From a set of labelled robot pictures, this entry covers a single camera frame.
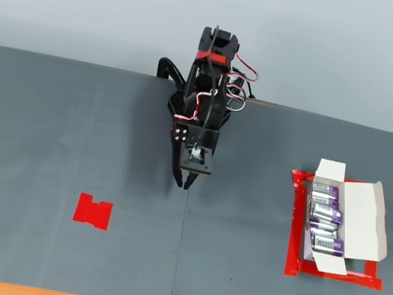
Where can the grey table mat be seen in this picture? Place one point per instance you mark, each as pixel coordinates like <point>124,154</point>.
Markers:
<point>245,219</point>
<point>32,147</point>

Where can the red tape frame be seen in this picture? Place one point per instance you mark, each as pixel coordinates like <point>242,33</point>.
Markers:
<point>293,245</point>

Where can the red tape band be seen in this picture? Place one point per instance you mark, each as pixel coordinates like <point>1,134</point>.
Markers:
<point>218,59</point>

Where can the black gripper camera module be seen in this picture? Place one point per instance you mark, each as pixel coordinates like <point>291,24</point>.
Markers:
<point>198,161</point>

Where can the purple silver battery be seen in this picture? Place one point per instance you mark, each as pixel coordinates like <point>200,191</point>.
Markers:
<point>326,191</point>
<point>319,225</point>
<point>328,245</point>
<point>326,202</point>
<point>326,214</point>
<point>323,232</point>

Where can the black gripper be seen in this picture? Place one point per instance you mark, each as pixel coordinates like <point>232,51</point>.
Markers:
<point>180,135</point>

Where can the red tape patch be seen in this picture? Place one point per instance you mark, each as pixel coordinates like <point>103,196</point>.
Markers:
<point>93,211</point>

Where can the white cardboard box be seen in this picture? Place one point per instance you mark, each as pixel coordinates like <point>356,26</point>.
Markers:
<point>361,218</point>

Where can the black table clamp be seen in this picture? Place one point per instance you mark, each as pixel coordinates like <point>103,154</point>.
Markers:
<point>172,67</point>

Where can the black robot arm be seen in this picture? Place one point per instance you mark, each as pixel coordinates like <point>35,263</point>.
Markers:
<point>216,44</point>

